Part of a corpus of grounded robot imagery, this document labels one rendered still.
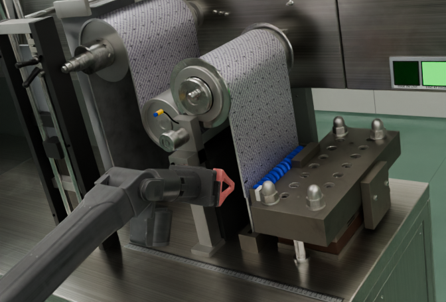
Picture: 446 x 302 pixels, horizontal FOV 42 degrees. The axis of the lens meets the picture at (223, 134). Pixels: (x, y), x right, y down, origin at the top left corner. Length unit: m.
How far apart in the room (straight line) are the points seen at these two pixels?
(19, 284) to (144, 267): 0.53
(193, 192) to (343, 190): 0.31
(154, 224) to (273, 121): 0.42
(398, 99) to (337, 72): 2.65
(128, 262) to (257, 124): 0.42
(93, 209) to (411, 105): 3.28
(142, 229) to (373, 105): 3.23
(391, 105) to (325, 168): 2.80
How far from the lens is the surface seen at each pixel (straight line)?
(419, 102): 3.96
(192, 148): 1.18
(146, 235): 0.96
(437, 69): 1.27
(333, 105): 4.21
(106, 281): 1.29
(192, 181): 1.02
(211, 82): 1.12
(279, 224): 1.14
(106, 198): 0.88
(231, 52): 1.19
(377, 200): 1.26
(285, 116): 1.31
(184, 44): 1.39
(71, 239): 0.84
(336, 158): 1.30
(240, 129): 1.17
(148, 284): 1.24
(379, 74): 1.33
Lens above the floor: 1.60
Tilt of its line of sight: 22 degrees down
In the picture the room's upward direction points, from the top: 11 degrees counter-clockwise
